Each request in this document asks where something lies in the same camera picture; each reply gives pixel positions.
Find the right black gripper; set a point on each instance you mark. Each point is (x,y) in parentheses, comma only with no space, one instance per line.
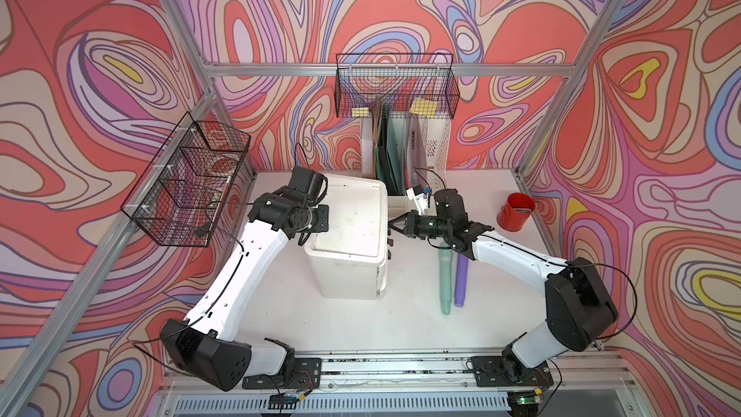
(409,224)

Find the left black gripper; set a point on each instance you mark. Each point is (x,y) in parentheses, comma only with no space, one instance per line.
(323,221)

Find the white plastic drawer cabinet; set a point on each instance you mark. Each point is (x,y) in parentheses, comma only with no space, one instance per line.
(350,260)

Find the mint green toy microphone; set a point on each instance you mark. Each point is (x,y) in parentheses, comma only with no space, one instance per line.
(445,257)

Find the purple toy microphone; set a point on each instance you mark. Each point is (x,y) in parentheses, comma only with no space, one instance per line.
(461,279)

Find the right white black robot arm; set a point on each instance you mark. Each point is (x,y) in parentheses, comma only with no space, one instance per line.
(578,307)

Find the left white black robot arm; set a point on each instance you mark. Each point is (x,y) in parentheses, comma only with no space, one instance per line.
(203,344)

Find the green folder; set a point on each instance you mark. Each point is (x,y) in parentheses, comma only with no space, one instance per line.
(390,154)

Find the white file organizer rack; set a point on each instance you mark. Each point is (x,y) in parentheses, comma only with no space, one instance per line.
(426,155)

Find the red metal cup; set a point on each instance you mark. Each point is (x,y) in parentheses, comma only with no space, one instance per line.
(515,212)

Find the small yellow sticky note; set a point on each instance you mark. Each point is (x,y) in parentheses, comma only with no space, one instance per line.
(360,112)

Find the yellow sticky note pad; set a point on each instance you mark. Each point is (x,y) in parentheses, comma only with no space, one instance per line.
(424,107)

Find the black wire basket left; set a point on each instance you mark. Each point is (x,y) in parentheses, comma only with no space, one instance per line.
(192,176)

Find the black wire basket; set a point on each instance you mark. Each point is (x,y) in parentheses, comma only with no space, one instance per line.
(387,82)
(192,176)

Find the black wire basket back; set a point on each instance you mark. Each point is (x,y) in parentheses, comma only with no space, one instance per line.
(387,82)

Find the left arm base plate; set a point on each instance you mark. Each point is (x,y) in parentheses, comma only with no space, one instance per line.
(300,374)

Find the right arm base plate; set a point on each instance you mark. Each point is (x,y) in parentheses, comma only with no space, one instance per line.
(495,371)

